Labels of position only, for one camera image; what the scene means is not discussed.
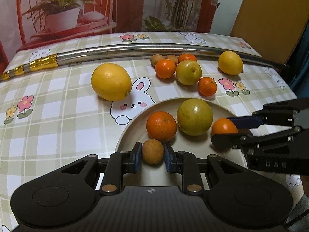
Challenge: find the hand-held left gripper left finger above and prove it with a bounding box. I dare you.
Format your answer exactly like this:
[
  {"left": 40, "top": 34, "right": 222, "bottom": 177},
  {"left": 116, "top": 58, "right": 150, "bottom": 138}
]
[{"left": 58, "top": 142, "right": 142, "bottom": 196}]

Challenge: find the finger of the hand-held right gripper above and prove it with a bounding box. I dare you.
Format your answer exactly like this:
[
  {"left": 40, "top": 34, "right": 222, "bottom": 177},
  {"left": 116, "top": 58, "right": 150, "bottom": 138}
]
[
  {"left": 211, "top": 126, "right": 303, "bottom": 155},
  {"left": 227, "top": 99, "right": 309, "bottom": 129}
]

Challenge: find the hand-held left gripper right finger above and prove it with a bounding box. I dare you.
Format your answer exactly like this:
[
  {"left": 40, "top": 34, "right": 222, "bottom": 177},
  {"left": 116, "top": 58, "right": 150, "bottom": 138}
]
[{"left": 165, "top": 142, "right": 249, "bottom": 196}]

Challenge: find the orange mandarin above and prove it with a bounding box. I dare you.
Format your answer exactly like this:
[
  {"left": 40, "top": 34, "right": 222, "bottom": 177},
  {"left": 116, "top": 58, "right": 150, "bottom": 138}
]
[
  {"left": 212, "top": 118, "right": 239, "bottom": 136},
  {"left": 146, "top": 111, "right": 178, "bottom": 142},
  {"left": 178, "top": 53, "right": 198, "bottom": 64},
  {"left": 155, "top": 59, "right": 177, "bottom": 79},
  {"left": 198, "top": 77, "right": 218, "bottom": 96}
]

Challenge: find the beige round plate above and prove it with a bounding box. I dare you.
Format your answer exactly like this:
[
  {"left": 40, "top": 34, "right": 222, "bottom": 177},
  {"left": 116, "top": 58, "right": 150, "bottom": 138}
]
[{"left": 115, "top": 97, "right": 251, "bottom": 189}]

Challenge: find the yellow-green round citrus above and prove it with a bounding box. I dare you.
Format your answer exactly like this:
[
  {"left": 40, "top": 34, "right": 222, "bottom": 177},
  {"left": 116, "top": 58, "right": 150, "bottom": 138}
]
[
  {"left": 175, "top": 60, "right": 203, "bottom": 86},
  {"left": 177, "top": 98, "right": 213, "bottom": 136}
]

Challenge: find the small yellow lemon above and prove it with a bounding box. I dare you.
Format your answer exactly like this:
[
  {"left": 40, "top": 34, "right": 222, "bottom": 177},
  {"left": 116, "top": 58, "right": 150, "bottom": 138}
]
[{"left": 218, "top": 51, "right": 244, "bottom": 76}]

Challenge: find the large yellow lemon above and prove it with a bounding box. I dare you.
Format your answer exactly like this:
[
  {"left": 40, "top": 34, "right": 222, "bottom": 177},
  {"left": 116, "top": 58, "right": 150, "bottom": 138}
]
[{"left": 91, "top": 63, "right": 132, "bottom": 101}]

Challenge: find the checked bunny tablecloth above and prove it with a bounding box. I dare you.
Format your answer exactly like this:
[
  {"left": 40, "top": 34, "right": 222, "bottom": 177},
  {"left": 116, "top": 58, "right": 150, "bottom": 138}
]
[{"left": 0, "top": 30, "right": 309, "bottom": 232}]

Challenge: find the wooden door panel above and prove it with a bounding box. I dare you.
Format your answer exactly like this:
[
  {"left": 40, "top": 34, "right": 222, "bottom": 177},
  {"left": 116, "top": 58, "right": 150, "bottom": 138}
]
[{"left": 229, "top": 0, "right": 309, "bottom": 64}]

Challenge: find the telescopic steel rake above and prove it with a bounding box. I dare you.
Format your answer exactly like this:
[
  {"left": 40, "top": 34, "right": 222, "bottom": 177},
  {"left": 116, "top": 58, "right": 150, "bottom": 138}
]
[{"left": 0, "top": 44, "right": 290, "bottom": 81}]

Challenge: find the printed room scene backdrop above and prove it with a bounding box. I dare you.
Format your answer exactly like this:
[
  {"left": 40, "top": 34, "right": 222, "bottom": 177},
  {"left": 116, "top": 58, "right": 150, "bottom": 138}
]
[{"left": 0, "top": 0, "right": 225, "bottom": 54}]

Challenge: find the black cable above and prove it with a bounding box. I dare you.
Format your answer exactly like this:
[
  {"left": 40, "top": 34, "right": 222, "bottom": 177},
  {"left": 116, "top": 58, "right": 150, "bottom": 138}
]
[{"left": 286, "top": 208, "right": 309, "bottom": 229}]

